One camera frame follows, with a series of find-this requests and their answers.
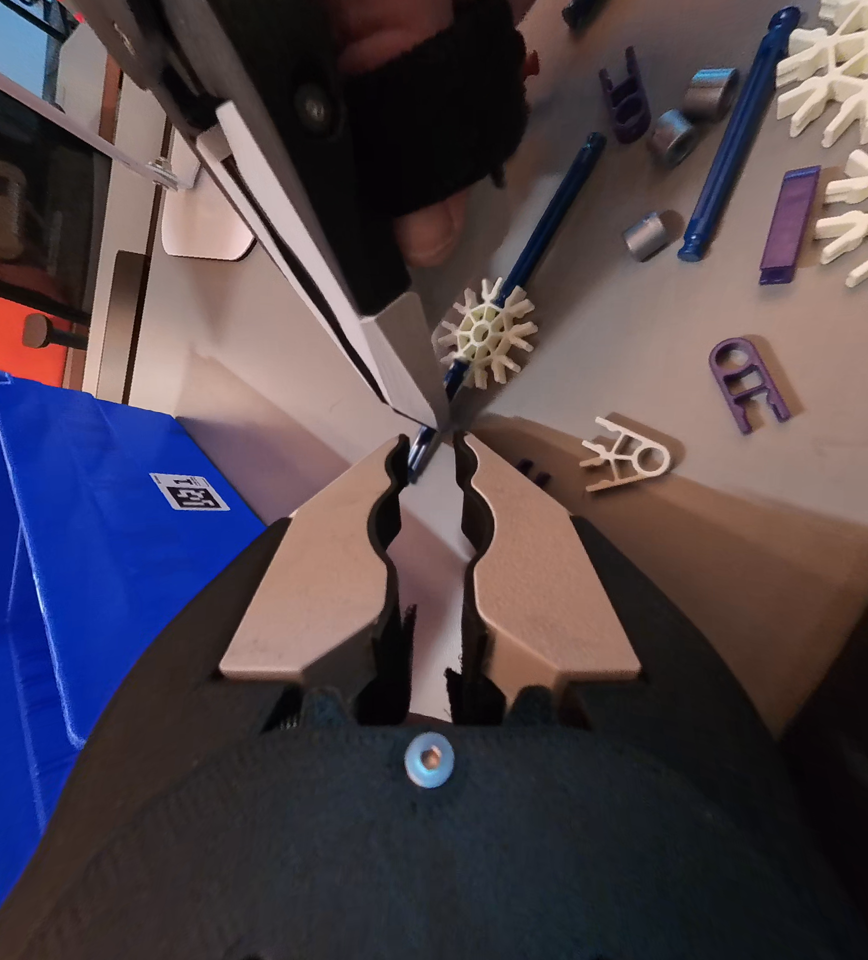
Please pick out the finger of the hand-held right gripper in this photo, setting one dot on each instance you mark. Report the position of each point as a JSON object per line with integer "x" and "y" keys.
{"x": 254, "y": 217}
{"x": 404, "y": 352}

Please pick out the blue storage bin with tag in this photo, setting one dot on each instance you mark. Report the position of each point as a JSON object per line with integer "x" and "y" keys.
{"x": 66, "y": 562}

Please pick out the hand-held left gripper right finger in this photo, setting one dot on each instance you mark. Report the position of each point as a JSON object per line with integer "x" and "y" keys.
{"x": 554, "y": 600}

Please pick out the person's right hand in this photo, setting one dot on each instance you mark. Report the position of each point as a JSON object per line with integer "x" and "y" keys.
{"x": 430, "y": 236}

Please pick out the grey fan connector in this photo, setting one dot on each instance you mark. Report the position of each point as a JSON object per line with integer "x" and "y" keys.
{"x": 629, "y": 454}

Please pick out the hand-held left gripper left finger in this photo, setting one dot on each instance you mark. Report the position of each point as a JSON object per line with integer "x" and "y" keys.
{"x": 306, "y": 600}

